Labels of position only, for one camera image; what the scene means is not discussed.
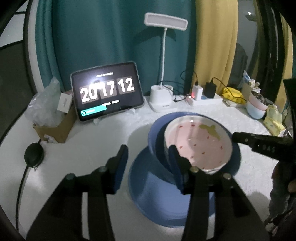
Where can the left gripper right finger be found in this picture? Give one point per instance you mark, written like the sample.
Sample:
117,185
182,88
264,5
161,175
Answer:
235,216

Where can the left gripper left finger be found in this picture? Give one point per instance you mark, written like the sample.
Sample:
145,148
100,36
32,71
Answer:
61,216

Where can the pink strawberry bowl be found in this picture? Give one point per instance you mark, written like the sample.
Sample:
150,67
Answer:
203,141

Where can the blue plate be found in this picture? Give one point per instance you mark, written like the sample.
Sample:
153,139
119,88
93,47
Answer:
153,191

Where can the dark blue bowl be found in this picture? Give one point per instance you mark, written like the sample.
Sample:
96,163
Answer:
156,143

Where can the stacked pink blue bowls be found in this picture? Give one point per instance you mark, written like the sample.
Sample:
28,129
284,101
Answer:
256,105

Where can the person right hand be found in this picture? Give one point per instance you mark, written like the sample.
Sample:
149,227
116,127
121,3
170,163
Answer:
282,196

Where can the yellow tissue pack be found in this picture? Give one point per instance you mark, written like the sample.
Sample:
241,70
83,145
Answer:
273,121

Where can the white utensil basket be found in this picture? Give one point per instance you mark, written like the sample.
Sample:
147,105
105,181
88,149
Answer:
248,85

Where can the black round pouch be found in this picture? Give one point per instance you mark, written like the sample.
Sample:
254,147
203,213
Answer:
34,155

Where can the yellow wipes pack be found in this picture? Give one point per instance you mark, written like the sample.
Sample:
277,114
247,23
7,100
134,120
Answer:
233,95

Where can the cardboard box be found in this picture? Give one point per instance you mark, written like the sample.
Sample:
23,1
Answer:
60,133

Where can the black power adapter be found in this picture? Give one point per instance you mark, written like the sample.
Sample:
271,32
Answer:
210,89

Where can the white power strip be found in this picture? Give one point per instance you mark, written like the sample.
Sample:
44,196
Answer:
204,101

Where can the clear plastic bag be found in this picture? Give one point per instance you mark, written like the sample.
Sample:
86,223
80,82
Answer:
42,109

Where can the yellow curtain right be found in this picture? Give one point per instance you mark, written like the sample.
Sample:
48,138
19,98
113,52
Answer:
287,63

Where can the yellow curtain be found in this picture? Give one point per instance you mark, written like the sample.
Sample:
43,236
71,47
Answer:
287,63
217,29

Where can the small white box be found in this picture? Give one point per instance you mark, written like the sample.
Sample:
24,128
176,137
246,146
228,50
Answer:
65,102

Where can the white desk lamp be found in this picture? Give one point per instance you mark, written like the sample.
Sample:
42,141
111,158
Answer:
162,96

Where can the tablet showing clock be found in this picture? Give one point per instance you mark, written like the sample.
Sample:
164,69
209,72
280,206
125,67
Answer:
106,90

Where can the yellow curtain left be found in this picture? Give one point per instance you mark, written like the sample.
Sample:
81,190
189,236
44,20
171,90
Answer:
217,29

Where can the teal curtain left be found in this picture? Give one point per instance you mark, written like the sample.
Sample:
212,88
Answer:
75,35

